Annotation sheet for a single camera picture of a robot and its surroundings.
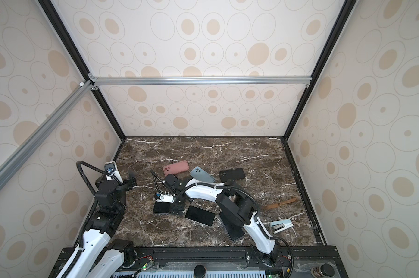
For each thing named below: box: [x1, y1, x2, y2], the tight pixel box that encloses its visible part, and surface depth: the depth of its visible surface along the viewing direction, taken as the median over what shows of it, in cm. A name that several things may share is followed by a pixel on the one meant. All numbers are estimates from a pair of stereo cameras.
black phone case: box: [219, 167, 246, 183], surface depth 103 cm
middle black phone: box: [185, 205, 216, 227], surface depth 87 cm
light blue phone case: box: [189, 165, 216, 184], surface depth 105 cm
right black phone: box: [219, 211, 245, 241], surface depth 82 cm
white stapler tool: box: [269, 218, 294, 234], surface depth 83 cm
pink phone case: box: [162, 160, 190, 177], surface depth 106 cm
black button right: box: [318, 262, 336, 278], surface depth 65 cm
